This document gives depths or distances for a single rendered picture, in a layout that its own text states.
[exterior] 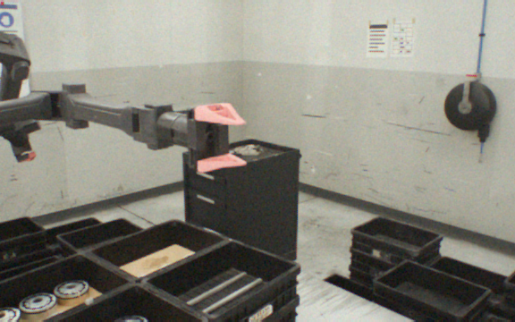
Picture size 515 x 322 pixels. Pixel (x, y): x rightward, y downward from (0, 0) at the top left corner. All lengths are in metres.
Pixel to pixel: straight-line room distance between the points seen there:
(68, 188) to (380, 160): 2.81
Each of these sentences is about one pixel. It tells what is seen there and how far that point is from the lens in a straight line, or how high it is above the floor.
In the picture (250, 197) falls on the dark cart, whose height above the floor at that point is 0.68.
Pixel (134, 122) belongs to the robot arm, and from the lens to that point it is 0.97.
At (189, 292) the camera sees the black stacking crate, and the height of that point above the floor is 0.83.
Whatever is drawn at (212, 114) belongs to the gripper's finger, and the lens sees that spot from 0.76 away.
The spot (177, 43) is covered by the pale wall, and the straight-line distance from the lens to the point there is 5.03.
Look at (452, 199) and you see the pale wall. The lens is 4.29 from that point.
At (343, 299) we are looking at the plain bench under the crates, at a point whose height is 0.70.
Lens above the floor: 1.62
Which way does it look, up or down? 15 degrees down
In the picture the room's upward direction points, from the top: straight up
